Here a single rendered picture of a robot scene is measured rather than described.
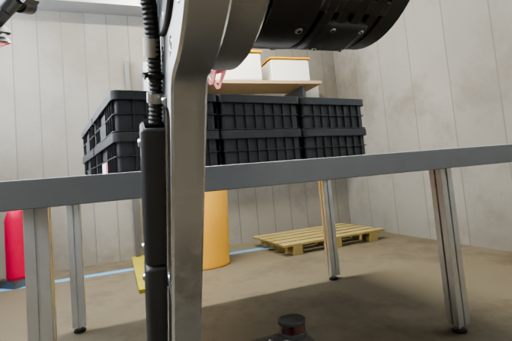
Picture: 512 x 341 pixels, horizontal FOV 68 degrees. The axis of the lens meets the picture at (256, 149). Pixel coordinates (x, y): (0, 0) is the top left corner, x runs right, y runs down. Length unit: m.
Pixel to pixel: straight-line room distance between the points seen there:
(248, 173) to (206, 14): 0.40
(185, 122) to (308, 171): 0.38
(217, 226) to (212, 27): 2.79
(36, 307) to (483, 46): 3.06
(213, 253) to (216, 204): 0.38
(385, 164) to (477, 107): 2.55
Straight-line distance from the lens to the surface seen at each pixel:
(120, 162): 1.03
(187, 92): 0.31
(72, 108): 3.93
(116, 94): 1.04
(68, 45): 4.10
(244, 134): 1.14
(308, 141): 1.28
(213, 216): 2.98
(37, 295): 1.21
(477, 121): 3.28
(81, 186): 0.59
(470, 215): 3.40
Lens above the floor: 0.68
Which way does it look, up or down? 4 degrees up
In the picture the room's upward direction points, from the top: 5 degrees counter-clockwise
